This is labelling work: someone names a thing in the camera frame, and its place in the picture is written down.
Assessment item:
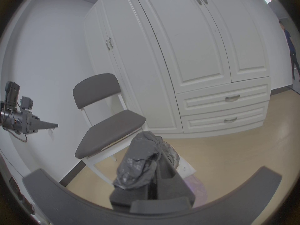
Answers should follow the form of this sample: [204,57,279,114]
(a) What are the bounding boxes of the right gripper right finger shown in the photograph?
[156,150,196,202]

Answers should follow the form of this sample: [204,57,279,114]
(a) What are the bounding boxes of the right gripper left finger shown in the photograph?
[110,181,153,208]

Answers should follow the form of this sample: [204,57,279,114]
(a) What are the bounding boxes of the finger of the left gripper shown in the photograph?
[37,119,59,131]

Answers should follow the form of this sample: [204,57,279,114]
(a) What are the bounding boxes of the purple plastic bag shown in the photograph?
[176,163,208,208]

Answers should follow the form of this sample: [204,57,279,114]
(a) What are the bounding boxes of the black plastic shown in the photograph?
[113,131,181,190]

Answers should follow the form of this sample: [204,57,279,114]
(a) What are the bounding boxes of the grey and white chair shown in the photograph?
[72,73,147,187]

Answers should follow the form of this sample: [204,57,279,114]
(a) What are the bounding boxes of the white wardrobe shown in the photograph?
[83,0,272,140]

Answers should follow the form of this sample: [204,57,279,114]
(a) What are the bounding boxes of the person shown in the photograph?
[279,20,300,82]

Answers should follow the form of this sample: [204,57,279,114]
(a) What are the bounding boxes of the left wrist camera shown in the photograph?
[19,97,34,113]

